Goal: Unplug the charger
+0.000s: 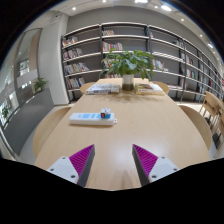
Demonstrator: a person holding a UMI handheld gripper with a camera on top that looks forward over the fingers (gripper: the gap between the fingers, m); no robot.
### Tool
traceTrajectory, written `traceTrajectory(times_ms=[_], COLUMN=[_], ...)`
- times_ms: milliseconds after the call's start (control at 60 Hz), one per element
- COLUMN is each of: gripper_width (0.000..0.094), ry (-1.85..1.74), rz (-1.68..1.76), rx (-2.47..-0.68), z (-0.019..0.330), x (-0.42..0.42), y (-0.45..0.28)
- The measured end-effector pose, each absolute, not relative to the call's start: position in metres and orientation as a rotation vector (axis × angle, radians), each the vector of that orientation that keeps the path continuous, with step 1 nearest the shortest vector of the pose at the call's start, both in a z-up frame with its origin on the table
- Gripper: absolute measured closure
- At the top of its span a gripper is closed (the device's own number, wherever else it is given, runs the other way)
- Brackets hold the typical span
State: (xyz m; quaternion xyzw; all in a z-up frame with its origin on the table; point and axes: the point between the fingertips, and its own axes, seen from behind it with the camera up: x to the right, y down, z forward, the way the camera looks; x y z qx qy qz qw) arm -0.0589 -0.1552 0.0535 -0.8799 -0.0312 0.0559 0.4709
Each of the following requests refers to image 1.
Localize small white charger block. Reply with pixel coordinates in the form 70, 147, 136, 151
100, 107, 112, 119

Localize group of ceiling lights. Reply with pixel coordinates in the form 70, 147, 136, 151
69, 0, 214, 49

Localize small green potted plant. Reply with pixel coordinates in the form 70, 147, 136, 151
32, 77, 49, 94

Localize white power strip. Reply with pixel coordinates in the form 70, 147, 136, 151
68, 112, 118, 127

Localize grey shelf unit with books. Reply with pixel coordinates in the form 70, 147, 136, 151
60, 21, 224, 103

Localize group of wooden slatted chairs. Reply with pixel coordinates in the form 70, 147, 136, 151
199, 90, 224, 148

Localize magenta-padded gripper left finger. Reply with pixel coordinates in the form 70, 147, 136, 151
45, 143, 96, 188

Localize green plant in white pot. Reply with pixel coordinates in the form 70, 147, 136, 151
99, 49, 156, 92

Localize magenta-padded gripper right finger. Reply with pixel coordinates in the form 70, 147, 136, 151
131, 143, 181, 187

